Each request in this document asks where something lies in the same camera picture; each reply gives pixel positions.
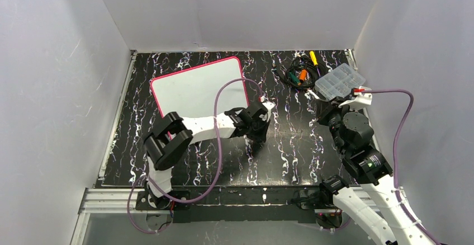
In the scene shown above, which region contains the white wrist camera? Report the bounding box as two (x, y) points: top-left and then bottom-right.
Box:
(262, 101), (276, 112)
(338, 86), (372, 111)

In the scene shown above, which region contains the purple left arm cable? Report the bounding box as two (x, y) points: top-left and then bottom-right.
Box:
(126, 78), (264, 235)

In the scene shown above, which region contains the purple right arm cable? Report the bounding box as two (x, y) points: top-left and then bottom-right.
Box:
(361, 89), (442, 245)

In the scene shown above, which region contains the red white marker pen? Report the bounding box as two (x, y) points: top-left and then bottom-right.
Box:
(305, 89), (321, 100)

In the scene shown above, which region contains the black coiled cable bundle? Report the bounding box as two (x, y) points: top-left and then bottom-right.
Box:
(273, 55), (329, 91)

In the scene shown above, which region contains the aluminium front rail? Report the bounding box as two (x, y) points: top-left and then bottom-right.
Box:
(78, 187), (413, 214)

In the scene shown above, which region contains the pink framed whiteboard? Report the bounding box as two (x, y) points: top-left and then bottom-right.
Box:
(149, 56), (249, 142)

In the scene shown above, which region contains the yellow handled tool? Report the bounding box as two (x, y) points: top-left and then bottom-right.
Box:
(310, 51), (319, 66)

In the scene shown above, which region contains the orange connector plug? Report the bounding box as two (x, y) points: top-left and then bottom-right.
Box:
(298, 69), (308, 83)

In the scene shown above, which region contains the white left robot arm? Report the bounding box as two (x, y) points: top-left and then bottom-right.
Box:
(143, 101), (275, 198)

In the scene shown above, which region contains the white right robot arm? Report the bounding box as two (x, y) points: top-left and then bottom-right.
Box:
(317, 103), (439, 244)

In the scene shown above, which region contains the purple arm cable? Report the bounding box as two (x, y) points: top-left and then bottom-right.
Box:
(126, 78), (264, 235)
(361, 89), (442, 245)

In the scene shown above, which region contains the clear plastic organizer box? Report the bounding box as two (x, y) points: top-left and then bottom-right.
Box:
(315, 63), (366, 101)

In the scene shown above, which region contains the green connector plug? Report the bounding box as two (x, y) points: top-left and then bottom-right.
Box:
(288, 72), (299, 83)

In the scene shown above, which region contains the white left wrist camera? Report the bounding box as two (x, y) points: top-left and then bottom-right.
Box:
(262, 101), (276, 112)

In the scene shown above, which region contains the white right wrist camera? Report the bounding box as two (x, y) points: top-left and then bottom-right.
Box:
(338, 86), (372, 111)

